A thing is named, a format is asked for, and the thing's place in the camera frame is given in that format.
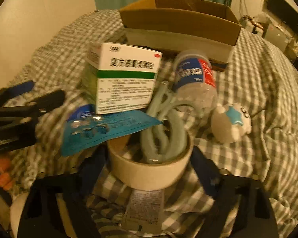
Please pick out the blue blister pack card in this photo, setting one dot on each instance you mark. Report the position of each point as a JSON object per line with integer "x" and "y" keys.
{"x": 85, "y": 129}

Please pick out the clear plastic water bottle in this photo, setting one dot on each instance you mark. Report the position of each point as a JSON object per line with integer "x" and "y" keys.
{"x": 194, "y": 80}

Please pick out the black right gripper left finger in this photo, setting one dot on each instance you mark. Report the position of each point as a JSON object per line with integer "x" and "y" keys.
{"x": 41, "y": 217}

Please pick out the beige masking tape roll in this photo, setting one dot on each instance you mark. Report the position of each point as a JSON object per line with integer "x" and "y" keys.
{"x": 143, "y": 176}

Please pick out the open cardboard box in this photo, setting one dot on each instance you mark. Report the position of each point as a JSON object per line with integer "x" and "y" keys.
{"x": 179, "y": 25}

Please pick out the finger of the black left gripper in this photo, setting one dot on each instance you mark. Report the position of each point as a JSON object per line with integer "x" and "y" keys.
{"x": 48, "y": 102}
{"x": 8, "y": 93}

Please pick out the black wall television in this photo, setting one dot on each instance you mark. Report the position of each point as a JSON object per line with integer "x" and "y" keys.
{"x": 285, "y": 12}

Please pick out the green white medicine box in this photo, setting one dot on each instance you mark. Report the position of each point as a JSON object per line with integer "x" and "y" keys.
{"x": 119, "y": 77}

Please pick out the silver mini fridge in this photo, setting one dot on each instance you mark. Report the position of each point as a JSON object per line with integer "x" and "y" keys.
{"x": 277, "y": 37}

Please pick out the orange gloved left hand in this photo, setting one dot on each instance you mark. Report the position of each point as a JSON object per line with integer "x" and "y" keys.
{"x": 6, "y": 180}

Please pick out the white cosmetic tube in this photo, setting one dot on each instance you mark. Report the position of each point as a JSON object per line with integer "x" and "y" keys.
{"x": 144, "y": 212}

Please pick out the green white checkered bedsheet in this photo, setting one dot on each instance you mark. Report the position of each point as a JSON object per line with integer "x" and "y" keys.
{"x": 260, "y": 78}

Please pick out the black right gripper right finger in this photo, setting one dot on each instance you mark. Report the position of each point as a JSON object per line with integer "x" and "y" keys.
{"x": 255, "y": 216}

